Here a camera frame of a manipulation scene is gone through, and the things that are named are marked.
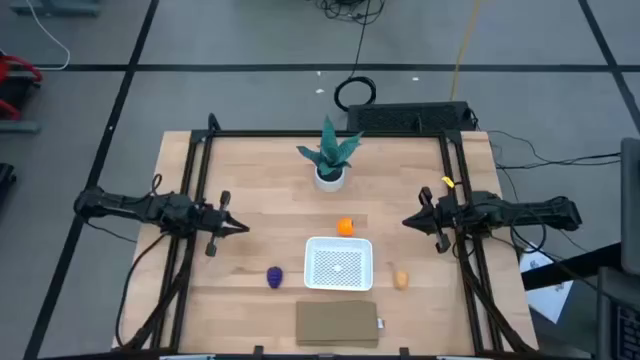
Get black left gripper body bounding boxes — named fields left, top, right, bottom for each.
left=192, top=189, right=233, bottom=258

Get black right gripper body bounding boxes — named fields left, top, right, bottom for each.
left=418, top=186, right=469, bottom=254

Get purple toy grapes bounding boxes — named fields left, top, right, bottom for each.
left=265, top=265, right=285, bottom=290

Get white perforated plastic basket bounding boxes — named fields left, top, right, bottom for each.
left=303, top=236, right=375, bottom=292

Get tan toy pear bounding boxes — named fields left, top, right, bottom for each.
left=388, top=261, right=410, bottom=292

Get white plant pot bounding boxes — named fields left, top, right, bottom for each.
left=314, top=164, right=346, bottom=193

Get green artificial plant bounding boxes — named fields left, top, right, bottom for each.
left=296, top=115, right=364, bottom=177

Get white paper sheet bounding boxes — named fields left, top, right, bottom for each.
left=519, top=243, right=574, bottom=324

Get tan folded cloth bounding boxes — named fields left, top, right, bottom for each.
left=295, top=299, right=380, bottom=349

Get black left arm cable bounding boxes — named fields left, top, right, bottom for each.
left=114, top=232, right=167, bottom=349

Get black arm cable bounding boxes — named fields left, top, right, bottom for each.
left=508, top=209, right=549, bottom=256
left=114, top=232, right=167, bottom=349

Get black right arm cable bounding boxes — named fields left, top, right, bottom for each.
left=508, top=209, right=549, bottom=256

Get black thin floor cables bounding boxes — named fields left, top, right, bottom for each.
left=487, top=129, right=622, bottom=172

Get black metal table frame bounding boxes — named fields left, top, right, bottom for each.
left=112, top=113, right=539, bottom=360

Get black coiled hanging cable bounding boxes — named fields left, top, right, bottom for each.
left=333, top=0, right=377, bottom=112

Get yellow hanging cable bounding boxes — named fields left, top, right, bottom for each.
left=449, top=0, right=482, bottom=101

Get black cable bundle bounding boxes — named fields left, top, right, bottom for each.
left=312, top=0, right=387, bottom=24

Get white floor cable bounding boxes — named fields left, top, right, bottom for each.
left=24, top=0, right=71, bottom=71

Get red metal frame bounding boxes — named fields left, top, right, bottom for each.
left=0, top=52, right=44, bottom=121

